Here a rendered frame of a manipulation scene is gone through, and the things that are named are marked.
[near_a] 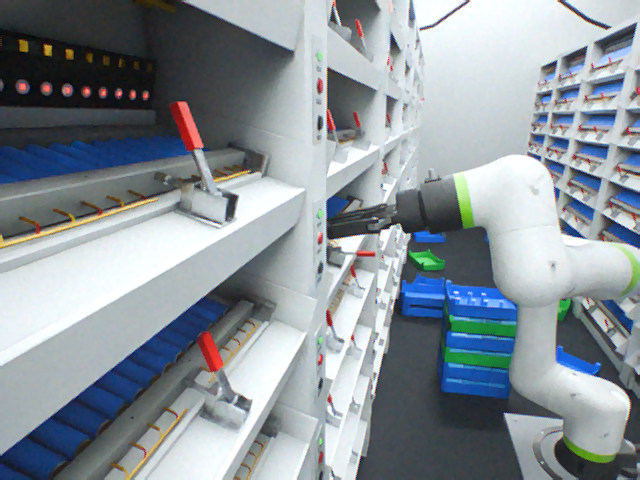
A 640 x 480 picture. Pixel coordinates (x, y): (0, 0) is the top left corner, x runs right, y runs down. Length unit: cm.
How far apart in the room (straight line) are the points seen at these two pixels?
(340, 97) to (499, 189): 65
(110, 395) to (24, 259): 19
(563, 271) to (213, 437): 49
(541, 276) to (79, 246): 55
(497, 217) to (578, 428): 78
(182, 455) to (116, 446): 6
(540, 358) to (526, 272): 65
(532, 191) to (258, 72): 41
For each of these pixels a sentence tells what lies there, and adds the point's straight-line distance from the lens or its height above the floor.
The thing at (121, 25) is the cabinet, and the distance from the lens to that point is 54.
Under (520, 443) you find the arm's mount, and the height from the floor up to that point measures 30.
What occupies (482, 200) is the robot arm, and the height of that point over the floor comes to 110.
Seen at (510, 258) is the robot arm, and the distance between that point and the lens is 63.
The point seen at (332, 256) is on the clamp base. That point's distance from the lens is 76.
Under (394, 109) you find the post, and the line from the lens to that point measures 186.
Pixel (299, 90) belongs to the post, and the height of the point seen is 124.
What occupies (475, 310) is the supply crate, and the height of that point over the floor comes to 43.
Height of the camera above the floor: 122
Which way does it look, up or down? 18 degrees down
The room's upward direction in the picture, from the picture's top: straight up
